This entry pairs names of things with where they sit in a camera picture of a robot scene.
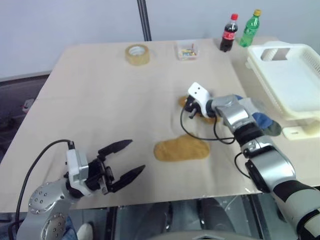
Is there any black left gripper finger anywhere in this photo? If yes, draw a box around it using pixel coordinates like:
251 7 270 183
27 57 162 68
97 139 134 161
109 164 147 194

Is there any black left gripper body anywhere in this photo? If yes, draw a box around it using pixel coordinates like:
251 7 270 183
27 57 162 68
85 156 116 196

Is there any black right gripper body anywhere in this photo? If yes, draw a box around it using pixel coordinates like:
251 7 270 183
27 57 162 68
184 94 202 119

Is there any large yellow sock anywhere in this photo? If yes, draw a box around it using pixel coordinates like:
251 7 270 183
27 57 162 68
153 133 211 164

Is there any blue and grey sock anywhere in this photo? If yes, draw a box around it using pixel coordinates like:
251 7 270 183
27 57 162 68
237 94 274 131

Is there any white plastic basket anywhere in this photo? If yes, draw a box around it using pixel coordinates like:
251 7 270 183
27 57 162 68
245 40 320 121

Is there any cream plastic basket tray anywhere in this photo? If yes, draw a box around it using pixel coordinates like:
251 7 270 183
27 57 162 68
281 116 320 140

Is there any clear box of coloured pins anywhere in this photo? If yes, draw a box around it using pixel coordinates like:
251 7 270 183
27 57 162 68
175 40 202 61

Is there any white shoe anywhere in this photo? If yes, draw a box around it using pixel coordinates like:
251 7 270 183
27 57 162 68
76 222 95 240

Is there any blue jeans leg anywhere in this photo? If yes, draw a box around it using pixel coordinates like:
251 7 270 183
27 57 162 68
62 216 79 240

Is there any clear packing tape roll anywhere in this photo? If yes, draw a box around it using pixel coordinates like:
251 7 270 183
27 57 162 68
124 44 151 67

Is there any cola bottle with red cap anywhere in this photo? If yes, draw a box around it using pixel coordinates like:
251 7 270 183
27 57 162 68
219 13 239 53

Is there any green soda bottle yellow cap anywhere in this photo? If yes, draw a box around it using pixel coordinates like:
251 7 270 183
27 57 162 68
239 9 262 48

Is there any black ribbed pole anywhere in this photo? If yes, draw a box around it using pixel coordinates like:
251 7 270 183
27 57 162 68
136 0 153 42

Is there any grey rounded robot body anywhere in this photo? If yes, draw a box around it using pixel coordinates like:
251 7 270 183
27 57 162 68
149 230 265 240

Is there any small white and red device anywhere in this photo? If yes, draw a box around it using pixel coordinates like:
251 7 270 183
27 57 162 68
21 98 35 111

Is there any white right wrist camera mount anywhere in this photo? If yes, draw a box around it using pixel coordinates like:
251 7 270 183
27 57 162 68
187 82 214 118

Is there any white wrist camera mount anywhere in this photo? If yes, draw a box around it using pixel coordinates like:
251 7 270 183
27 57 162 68
64 148 92 197
187 82 214 118

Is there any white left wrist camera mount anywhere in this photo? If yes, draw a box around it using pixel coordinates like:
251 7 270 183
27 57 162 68
64 148 92 197

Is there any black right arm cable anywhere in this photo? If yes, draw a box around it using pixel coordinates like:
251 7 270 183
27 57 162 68
180 106 252 179

